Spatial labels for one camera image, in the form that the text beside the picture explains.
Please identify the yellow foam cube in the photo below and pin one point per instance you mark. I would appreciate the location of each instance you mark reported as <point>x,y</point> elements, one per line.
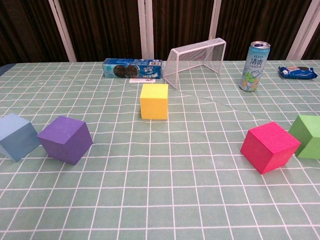
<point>153,102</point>

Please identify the purple foam cube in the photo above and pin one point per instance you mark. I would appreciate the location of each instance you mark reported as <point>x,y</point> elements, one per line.
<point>65,142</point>

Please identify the magenta foam cube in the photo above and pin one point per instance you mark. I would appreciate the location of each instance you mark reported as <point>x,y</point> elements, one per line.
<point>267,147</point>

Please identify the green foam cube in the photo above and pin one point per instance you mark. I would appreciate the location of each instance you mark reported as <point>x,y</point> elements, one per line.
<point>307,137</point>

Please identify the green checked tablecloth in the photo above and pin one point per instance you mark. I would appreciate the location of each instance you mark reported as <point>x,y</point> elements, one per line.
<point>160,175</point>

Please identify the blue cookie box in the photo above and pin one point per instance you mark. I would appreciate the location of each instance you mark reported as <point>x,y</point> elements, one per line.
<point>132,68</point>

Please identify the light blue drink can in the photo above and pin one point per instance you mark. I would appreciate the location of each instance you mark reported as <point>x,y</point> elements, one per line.
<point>255,67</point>

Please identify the dark pleated curtain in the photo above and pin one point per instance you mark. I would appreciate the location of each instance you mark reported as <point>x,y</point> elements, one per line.
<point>107,25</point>

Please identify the blue snack packet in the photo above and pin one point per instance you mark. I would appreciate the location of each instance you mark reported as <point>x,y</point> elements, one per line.
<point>297,72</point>

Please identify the light blue foam cube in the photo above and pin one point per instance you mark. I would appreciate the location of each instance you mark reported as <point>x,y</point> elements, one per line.
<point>15,140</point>

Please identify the blue table pad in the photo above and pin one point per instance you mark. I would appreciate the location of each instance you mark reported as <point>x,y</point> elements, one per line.
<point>3,68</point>

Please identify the white frame post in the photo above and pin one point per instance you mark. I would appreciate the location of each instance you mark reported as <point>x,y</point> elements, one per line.
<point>214,20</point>
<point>303,30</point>
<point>149,30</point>
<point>61,30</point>

